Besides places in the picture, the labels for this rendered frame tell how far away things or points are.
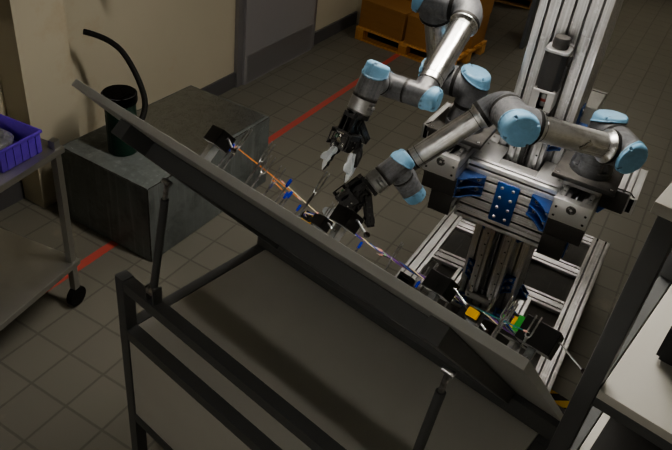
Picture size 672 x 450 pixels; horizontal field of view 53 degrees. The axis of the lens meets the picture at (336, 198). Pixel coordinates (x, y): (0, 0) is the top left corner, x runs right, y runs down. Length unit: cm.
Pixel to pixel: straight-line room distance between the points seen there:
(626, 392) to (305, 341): 109
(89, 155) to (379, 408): 220
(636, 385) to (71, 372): 239
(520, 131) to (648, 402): 105
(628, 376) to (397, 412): 83
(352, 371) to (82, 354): 151
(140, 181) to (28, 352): 92
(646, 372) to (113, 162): 279
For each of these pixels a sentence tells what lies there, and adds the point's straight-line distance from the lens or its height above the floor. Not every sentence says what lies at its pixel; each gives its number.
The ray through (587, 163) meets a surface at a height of 121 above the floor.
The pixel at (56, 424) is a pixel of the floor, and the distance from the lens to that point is 302.
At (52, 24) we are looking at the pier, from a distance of 375.
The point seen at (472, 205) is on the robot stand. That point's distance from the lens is 274.
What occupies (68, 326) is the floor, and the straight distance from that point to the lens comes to 337.
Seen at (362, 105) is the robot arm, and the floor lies 149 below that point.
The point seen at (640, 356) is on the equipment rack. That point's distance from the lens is 143.
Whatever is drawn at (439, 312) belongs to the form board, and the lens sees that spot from 110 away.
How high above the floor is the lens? 236
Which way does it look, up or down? 34 degrees down
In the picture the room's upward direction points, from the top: 8 degrees clockwise
